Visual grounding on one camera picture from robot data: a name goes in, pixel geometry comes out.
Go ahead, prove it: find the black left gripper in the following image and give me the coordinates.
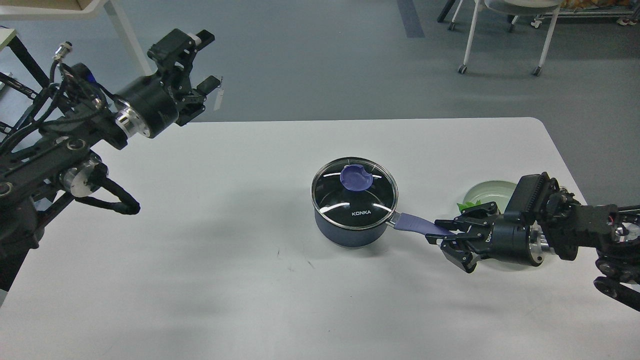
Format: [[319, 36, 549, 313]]
[[114, 28, 222, 139]]

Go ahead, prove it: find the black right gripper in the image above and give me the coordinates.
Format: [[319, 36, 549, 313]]
[[425, 202, 546, 274]]

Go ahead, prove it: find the blue saucepan with handle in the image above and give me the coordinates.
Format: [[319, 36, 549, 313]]
[[311, 156, 456, 249]]

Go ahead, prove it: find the glass lid with blue knob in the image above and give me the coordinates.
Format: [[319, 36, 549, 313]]
[[310, 157, 399, 231]]

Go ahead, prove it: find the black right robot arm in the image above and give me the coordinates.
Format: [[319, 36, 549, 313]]
[[425, 172, 639, 310]]

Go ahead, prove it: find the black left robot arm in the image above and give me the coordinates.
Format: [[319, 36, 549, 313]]
[[0, 29, 221, 296]]

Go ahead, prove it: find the orange toy carrot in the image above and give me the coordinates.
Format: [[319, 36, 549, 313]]
[[456, 199, 483, 214]]

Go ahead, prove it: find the metal floor plate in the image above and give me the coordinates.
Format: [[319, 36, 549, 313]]
[[213, 76, 224, 111]]

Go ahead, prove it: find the clear glass plate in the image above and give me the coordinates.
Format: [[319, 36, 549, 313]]
[[462, 180, 517, 214]]

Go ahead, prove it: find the black metal rack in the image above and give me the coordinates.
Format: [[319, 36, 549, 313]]
[[1, 35, 66, 157]]

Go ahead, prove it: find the white rolling chair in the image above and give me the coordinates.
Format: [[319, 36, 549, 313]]
[[448, 0, 563, 77]]

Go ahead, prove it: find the rolling cart base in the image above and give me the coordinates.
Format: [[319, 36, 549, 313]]
[[530, 0, 639, 28]]

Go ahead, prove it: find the white table frame leg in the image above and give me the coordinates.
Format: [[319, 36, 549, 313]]
[[0, 0, 153, 75]]

